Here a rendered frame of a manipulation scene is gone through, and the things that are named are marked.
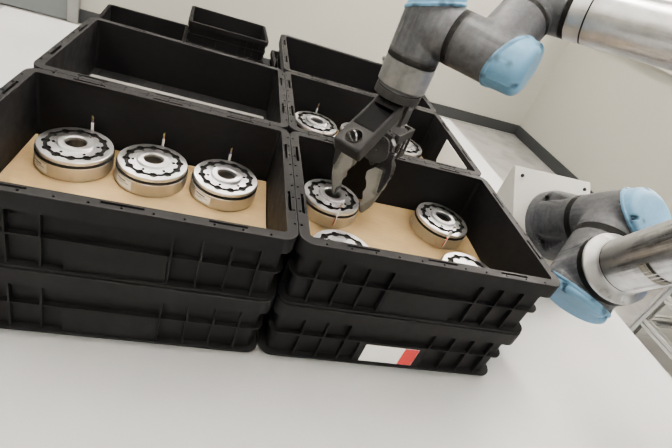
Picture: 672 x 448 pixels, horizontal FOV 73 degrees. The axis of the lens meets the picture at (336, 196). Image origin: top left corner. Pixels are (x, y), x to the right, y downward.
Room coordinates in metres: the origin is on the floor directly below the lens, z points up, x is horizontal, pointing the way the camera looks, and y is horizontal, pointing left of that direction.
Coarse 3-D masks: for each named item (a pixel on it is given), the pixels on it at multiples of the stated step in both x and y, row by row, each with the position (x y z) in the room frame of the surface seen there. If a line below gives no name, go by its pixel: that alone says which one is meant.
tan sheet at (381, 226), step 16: (368, 208) 0.73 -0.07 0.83; (384, 208) 0.76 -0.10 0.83; (400, 208) 0.78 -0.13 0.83; (352, 224) 0.66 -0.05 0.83; (368, 224) 0.68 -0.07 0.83; (384, 224) 0.70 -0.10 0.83; (400, 224) 0.72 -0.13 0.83; (368, 240) 0.63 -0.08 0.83; (384, 240) 0.65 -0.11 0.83; (400, 240) 0.67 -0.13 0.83; (416, 240) 0.69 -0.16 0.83; (464, 240) 0.76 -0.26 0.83; (432, 256) 0.66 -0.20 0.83
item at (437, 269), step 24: (432, 168) 0.79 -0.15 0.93; (504, 216) 0.72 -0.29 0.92; (312, 240) 0.44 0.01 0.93; (528, 240) 0.66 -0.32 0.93; (360, 264) 0.46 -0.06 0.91; (384, 264) 0.47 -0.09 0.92; (408, 264) 0.48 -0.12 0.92; (432, 264) 0.49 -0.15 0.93; (456, 264) 0.51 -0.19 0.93; (504, 288) 0.53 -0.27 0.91; (528, 288) 0.54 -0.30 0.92; (552, 288) 0.56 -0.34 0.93
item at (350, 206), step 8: (312, 184) 0.69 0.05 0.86; (320, 184) 0.69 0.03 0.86; (328, 184) 0.70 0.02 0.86; (312, 192) 0.66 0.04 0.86; (344, 192) 0.70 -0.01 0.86; (352, 192) 0.71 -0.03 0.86; (312, 200) 0.64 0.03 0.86; (320, 200) 0.64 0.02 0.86; (352, 200) 0.69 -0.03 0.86; (320, 208) 0.63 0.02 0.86; (328, 208) 0.63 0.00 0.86; (336, 208) 0.64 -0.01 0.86; (344, 208) 0.65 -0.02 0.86; (352, 208) 0.66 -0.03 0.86
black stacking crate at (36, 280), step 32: (0, 288) 0.34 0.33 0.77; (32, 288) 0.35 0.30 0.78; (64, 288) 0.35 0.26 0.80; (96, 288) 0.36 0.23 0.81; (128, 288) 0.37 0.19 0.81; (160, 288) 0.38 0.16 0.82; (0, 320) 0.33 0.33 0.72; (32, 320) 0.35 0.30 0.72; (64, 320) 0.35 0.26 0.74; (96, 320) 0.36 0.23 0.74; (128, 320) 0.38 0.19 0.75; (160, 320) 0.40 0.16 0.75; (192, 320) 0.41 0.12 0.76; (224, 320) 0.42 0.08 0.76; (256, 320) 0.44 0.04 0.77
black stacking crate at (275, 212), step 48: (48, 96) 0.58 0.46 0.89; (96, 96) 0.60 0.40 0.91; (0, 144) 0.46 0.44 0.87; (192, 144) 0.65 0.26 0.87; (240, 144) 0.68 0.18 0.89; (0, 240) 0.34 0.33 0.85; (48, 240) 0.35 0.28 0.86; (96, 240) 0.37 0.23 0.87; (144, 240) 0.39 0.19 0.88; (192, 240) 0.40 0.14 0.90; (192, 288) 0.40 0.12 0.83; (240, 288) 0.43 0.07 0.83
